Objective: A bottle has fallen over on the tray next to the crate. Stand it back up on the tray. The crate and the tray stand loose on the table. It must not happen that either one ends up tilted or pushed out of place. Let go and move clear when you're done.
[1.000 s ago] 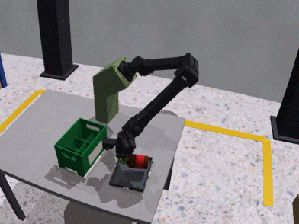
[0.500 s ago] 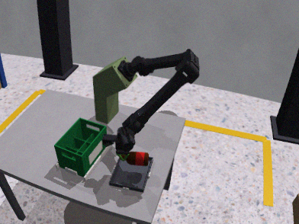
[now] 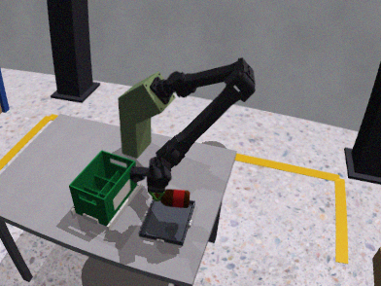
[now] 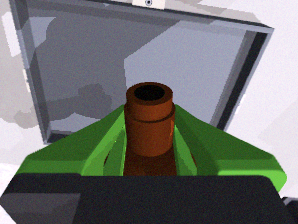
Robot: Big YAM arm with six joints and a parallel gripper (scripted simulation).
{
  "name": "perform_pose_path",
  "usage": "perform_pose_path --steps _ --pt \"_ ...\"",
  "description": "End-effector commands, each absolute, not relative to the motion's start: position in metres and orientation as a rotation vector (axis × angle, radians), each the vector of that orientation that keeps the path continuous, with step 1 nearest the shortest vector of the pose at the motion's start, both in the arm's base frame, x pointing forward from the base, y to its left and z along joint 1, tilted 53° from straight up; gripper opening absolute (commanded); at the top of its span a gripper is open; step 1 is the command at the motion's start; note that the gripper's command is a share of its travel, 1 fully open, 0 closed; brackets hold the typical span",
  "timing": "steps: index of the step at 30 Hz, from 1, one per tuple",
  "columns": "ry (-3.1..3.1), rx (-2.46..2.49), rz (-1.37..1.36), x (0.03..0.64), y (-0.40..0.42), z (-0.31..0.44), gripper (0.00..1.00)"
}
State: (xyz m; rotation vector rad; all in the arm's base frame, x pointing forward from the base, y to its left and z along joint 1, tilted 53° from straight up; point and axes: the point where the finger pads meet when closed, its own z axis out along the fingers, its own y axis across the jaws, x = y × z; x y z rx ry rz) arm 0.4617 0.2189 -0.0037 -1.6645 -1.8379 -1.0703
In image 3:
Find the green plastic crate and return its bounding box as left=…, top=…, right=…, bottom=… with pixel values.
left=69, top=150, right=137, bottom=227

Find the brown bottle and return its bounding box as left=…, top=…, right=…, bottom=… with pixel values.
left=160, top=189, right=190, bottom=208

